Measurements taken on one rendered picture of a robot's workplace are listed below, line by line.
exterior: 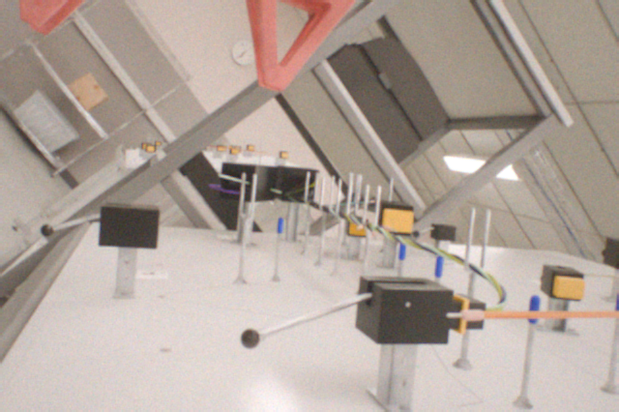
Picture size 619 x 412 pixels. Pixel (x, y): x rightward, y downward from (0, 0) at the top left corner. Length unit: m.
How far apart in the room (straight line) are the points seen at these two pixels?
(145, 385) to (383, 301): 0.18
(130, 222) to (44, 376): 0.26
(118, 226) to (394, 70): 0.97
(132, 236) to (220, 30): 7.27
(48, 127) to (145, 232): 6.65
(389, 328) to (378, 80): 1.13
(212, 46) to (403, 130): 6.46
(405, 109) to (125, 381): 1.18
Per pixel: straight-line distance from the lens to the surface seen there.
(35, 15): 0.58
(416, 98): 1.59
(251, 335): 0.45
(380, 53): 1.56
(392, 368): 0.49
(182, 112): 7.87
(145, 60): 7.87
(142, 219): 0.74
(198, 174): 1.45
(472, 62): 1.81
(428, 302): 0.48
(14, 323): 0.66
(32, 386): 0.51
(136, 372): 0.53
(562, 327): 0.83
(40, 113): 7.38
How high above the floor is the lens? 1.06
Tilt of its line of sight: 7 degrees up
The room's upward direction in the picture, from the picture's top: 52 degrees clockwise
